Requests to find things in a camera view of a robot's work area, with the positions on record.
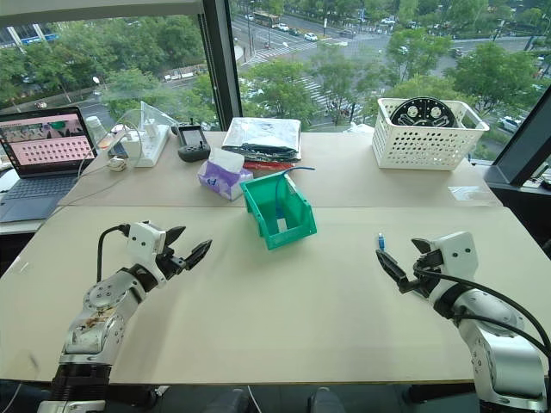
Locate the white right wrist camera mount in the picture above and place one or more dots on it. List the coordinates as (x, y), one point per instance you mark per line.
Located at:
(460, 254)

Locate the green plastic storage bin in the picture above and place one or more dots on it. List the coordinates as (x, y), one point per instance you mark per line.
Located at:
(284, 232)

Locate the small white case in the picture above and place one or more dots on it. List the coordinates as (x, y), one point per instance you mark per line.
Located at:
(115, 164)

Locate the black handheld remote controller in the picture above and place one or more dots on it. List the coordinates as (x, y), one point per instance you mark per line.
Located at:
(191, 144)

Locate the small blue white connector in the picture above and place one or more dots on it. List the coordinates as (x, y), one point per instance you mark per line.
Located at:
(380, 242)

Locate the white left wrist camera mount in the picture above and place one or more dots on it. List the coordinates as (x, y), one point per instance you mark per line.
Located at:
(144, 241)

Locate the white power strip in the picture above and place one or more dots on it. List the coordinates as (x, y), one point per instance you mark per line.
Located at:
(150, 150)

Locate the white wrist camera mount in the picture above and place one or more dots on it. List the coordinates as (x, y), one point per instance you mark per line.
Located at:
(144, 241)
(460, 254)

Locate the dark rounded shape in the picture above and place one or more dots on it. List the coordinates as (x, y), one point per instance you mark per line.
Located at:
(323, 400)

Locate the dark window frame pillar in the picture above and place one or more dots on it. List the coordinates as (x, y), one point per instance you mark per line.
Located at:
(219, 64)

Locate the dark blue laptop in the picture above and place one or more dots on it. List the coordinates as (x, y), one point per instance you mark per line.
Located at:
(43, 146)

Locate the clear plastic water bottle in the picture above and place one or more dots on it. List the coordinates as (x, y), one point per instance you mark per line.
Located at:
(95, 129)

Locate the white perforated plastic basket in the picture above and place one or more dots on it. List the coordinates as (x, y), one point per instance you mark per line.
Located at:
(422, 146)

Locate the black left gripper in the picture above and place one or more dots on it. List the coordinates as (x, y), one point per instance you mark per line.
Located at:
(171, 263)

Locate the red flat package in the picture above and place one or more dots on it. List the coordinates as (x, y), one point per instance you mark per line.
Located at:
(271, 165)

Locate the silver antistatic bag stack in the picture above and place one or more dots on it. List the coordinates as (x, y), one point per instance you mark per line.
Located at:
(262, 135)

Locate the clear plastic bag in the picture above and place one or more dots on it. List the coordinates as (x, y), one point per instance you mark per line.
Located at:
(150, 112)

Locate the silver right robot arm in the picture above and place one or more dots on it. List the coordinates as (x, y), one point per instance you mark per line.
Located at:
(495, 314)

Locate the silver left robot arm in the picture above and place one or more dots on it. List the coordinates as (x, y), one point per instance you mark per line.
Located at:
(103, 297)

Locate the purple tissue pack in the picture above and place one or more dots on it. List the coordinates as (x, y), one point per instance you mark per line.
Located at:
(224, 174)

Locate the black round circuit board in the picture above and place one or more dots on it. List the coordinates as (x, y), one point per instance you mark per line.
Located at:
(419, 114)

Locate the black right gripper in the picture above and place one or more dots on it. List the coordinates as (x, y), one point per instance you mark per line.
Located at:
(427, 266)

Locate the black slanted window frame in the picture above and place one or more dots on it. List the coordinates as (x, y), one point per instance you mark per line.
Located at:
(521, 137)

